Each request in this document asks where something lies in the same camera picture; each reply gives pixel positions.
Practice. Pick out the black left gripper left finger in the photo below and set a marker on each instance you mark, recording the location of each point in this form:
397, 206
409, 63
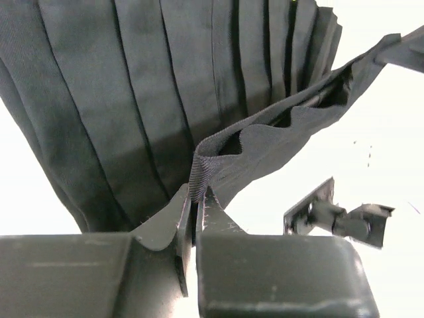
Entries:
137, 274

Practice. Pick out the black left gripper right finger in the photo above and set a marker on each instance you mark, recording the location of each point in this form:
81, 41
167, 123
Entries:
243, 275

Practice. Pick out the black pleated skirt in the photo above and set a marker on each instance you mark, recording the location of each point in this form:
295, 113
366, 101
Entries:
124, 102

